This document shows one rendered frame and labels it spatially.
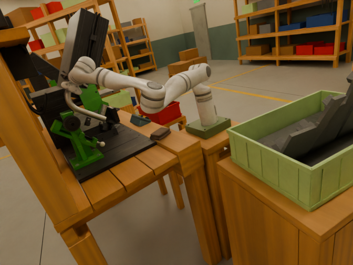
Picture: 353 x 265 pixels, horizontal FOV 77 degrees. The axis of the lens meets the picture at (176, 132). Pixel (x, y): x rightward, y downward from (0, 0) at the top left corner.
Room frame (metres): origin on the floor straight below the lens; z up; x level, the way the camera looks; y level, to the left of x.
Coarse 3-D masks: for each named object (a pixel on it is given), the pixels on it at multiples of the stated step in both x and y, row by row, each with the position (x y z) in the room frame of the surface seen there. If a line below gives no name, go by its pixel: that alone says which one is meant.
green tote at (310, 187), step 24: (312, 96) 1.06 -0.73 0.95; (264, 120) 0.95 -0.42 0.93; (288, 120) 1.00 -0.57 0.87; (240, 144) 0.81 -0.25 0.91; (264, 168) 0.69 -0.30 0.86; (288, 168) 0.58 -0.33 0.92; (312, 168) 0.51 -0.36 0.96; (336, 168) 0.54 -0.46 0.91; (288, 192) 0.58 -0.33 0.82; (312, 192) 0.51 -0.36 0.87; (336, 192) 0.54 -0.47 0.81
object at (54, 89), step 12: (36, 96) 1.31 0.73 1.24; (48, 96) 1.33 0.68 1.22; (60, 96) 1.36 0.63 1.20; (36, 108) 1.29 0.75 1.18; (48, 108) 1.32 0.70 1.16; (60, 108) 1.35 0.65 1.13; (48, 120) 1.30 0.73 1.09; (60, 120) 1.33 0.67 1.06; (48, 132) 1.29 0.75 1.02; (60, 144) 1.31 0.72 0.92
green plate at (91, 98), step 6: (90, 84) 1.40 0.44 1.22; (84, 90) 1.37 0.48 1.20; (90, 90) 1.39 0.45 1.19; (96, 90) 1.40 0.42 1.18; (84, 96) 1.36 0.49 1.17; (90, 96) 1.37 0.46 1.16; (96, 96) 1.39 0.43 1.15; (84, 102) 1.34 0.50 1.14; (90, 102) 1.36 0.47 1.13; (96, 102) 1.37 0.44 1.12; (90, 108) 1.34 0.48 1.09; (96, 108) 1.36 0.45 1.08
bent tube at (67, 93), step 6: (66, 90) 1.18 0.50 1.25; (66, 96) 1.17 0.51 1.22; (66, 102) 1.16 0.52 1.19; (72, 102) 1.18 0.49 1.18; (72, 108) 1.16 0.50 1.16; (78, 108) 1.17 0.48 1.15; (84, 114) 1.18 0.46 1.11; (90, 114) 1.18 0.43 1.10; (96, 114) 1.20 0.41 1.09; (102, 120) 1.20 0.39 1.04
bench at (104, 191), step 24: (48, 144) 1.49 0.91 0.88; (120, 168) 0.91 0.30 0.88; (144, 168) 0.86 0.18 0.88; (168, 168) 0.96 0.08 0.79; (72, 192) 0.81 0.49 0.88; (96, 192) 0.76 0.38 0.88; (120, 192) 0.75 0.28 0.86; (192, 192) 0.95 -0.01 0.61; (72, 216) 0.65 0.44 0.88; (96, 216) 0.76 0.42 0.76; (72, 240) 0.64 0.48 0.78; (216, 240) 0.96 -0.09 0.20; (96, 264) 0.65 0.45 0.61; (216, 264) 0.95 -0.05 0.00
